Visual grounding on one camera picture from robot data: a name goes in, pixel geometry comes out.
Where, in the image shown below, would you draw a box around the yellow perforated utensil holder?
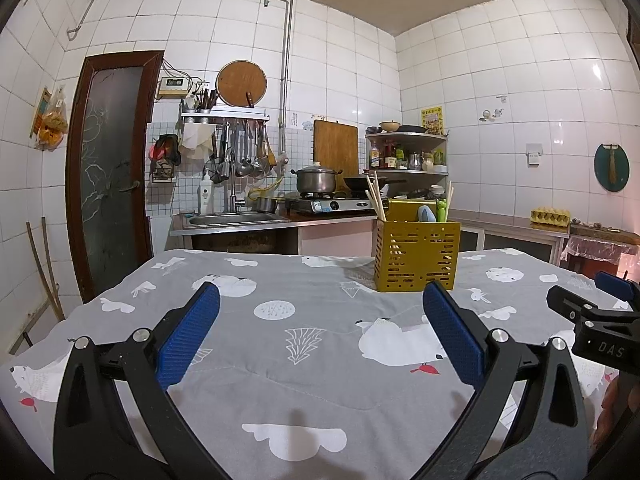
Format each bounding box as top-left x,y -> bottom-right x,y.
373,200 -> 461,293

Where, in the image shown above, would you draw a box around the grey printed tablecloth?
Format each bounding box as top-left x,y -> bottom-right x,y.
7,247 -> 640,480

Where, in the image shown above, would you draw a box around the row of condiment bottles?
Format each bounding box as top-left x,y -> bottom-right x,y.
369,140 -> 447,171

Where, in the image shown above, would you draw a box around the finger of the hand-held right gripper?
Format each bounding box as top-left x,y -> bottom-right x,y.
546,285 -> 607,322
595,271 -> 640,307

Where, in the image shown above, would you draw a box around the rectangular wooden cutting board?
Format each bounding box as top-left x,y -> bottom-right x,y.
313,119 -> 359,181

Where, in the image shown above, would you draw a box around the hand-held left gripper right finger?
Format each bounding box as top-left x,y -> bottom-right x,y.
415,280 -> 591,480

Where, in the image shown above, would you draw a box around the cup of knives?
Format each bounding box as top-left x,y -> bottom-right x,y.
192,87 -> 218,113

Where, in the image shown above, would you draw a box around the row of hanging ladles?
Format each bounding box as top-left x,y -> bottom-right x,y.
204,120 -> 277,183

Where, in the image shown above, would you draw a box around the green round board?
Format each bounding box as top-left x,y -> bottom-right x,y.
594,143 -> 630,192

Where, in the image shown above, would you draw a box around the metal corner shelf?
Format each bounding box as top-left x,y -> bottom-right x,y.
364,131 -> 450,198

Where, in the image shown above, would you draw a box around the black wok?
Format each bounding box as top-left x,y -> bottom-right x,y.
342,176 -> 407,193

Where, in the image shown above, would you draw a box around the kitchen counter cabinet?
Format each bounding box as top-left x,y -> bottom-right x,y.
169,210 -> 571,266

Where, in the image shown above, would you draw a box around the leaning wooden sticks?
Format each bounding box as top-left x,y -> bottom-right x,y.
26,217 -> 66,323

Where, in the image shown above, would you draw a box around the metal wall pipe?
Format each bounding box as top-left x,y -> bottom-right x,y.
66,0 -> 292,161

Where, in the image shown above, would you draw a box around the orange plastic bag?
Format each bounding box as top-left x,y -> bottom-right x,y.
31,85 -> 68,150

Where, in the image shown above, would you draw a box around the round wooden cutting board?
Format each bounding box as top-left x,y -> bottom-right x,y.
216,60 -> 268,108

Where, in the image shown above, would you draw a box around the red and black hanging bag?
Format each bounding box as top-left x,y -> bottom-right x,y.
150,133 -> 180,183

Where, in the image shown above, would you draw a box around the yellow wall poster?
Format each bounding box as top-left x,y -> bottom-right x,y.
420,105 -> 446,136

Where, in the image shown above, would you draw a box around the white soap bottle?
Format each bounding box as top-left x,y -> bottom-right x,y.
199,167 -> 215,214

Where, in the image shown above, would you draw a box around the steel gas stove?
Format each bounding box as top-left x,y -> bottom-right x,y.
285,192 -> 378,218

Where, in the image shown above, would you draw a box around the metal faucet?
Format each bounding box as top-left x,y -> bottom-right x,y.
220,149 -> 247,213

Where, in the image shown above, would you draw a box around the person's right hand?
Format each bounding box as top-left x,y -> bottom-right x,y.
592,375 -> 626,456

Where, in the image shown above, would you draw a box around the beige wall box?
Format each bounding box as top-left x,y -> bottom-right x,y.
156,76 -> 188,100

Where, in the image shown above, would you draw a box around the brown framed glass door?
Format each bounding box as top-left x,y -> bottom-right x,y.
65,50 -> 166,303

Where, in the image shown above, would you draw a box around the white hanging cloth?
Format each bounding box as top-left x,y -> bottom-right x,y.
180,124 -> 217,161

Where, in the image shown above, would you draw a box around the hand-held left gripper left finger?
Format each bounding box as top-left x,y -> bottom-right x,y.
52,281 -> 231,480

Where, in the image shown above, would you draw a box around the metal wall rack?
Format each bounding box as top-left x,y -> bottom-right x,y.
180,107 -> 271,126

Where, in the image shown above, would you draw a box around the steel sink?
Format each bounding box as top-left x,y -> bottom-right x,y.
187,211 -> 281,226

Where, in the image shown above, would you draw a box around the steel pot with lid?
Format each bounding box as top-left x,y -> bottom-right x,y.
290,161 -> 343,195

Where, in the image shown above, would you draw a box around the pink lace cloth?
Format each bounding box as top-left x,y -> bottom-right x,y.
560,225 -> 640,273

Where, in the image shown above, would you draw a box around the yellow egg carton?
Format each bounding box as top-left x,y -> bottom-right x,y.
529,206 -> 571,226

